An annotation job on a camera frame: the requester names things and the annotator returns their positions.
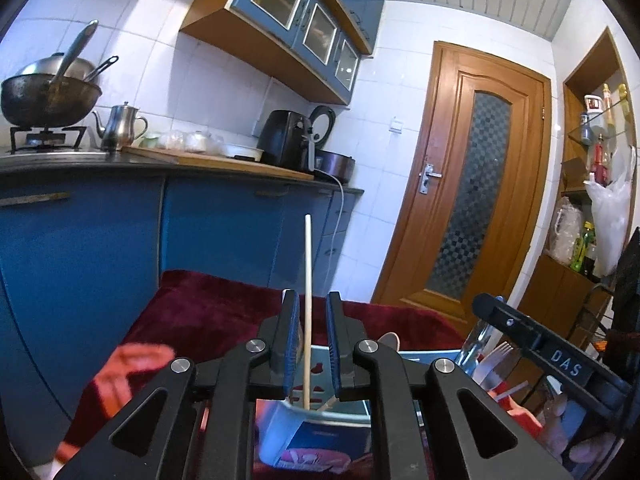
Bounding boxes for black metal chair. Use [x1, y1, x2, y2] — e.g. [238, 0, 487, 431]
[574, 282, 619, 357]

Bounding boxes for metal ladle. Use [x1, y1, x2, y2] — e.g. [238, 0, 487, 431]
[46, 20, 100, 107]

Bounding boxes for white power cable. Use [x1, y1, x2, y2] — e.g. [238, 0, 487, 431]
[320, 170, 347, 287]

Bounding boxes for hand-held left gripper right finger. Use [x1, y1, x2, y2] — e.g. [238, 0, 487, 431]
[325, 291, 573, 480]

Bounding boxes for white plastic bag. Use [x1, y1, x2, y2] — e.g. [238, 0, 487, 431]
[583, 145, 637, 277]

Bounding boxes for white dish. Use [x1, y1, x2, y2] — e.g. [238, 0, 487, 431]
[220, 143, 265, 162]

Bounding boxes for metal door handle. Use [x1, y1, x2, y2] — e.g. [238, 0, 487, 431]
[417, 162, 444, 195]

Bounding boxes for steel bowl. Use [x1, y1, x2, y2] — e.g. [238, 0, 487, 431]
[14, 52, 99, 82]

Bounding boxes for blue wall cabinets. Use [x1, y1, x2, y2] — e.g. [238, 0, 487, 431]
[179, 0, 387, 106]

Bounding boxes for red bottle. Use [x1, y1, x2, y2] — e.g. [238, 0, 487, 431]
[589, 132, 609, 187]

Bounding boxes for white plastic utensil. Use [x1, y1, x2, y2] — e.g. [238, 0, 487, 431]
[491, 381, 529, 402]

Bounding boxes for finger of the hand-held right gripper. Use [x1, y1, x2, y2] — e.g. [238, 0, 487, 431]
[472, 292, 548, 358]

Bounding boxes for gas stove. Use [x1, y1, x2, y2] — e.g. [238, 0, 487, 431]
[7, 125, 90, 155]

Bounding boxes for person's right hand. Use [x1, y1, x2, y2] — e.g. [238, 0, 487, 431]
[562, 432, 618, 468]

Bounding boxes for black rice cooker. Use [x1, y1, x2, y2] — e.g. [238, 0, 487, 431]
[308, 104, 357, 185]

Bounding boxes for wooden shelf unit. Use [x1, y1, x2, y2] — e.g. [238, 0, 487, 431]
[516, 26, 640, 343]

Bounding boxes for wooden door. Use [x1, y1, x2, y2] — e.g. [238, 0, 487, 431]
[370, 40, 554, 325]

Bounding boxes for light blue utensil holder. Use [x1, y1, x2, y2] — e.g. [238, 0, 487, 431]
[255, 344, 478, 472]

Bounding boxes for wooden cutting board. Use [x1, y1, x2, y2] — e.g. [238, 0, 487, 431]
[122, 145, 314, 181]

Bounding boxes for black wok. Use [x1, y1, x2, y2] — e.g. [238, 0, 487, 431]
[0, 72, 104, 129]

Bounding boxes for black air fryer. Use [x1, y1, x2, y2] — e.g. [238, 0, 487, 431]
[257, 109, 322, 174]

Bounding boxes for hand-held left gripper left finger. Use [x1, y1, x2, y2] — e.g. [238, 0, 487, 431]
[52, 289, 303, 480]

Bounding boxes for blue base cabinets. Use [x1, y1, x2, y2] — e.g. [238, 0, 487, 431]
[0, 152, 366, 467]

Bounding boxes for clear bag of garlic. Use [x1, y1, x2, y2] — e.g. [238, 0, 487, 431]
[161, 129, 222, 155]

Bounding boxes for steel kettle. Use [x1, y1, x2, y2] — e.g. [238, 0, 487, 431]
[91, 101, 150, 153]

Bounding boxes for green bottle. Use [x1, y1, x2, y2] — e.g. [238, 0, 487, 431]
[570, 221, 597, 275]

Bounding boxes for white plastic fork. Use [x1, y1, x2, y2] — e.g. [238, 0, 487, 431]
[472, 342, 517, 392]

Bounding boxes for red floral blanket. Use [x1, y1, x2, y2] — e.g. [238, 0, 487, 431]
[54, 270, 618, 480]

